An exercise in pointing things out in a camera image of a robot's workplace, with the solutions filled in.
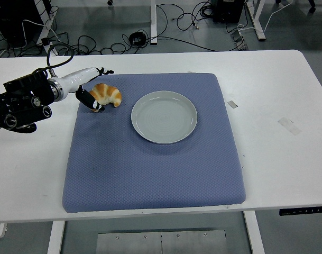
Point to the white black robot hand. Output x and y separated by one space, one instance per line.
78 76

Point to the golden croissant bread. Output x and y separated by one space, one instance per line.
108 94

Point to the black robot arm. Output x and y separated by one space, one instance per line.
23 98

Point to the grey round plate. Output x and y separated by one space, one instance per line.
163 119

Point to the large black equipment box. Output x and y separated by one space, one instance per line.
15 21

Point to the white background desk leg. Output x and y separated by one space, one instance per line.
257 21
153 21

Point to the blue quilted mat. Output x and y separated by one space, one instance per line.
150 172

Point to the small grey tape piece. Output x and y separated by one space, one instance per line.
232 104

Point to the white table leg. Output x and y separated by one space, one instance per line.
254 235
55 238

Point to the black computer tower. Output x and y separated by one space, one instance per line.
229 10

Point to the grey foot pedal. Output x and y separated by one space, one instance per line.
239 39

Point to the large clear tape piece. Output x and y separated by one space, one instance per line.
289 126

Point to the black table control panel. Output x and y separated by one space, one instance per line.
303 211

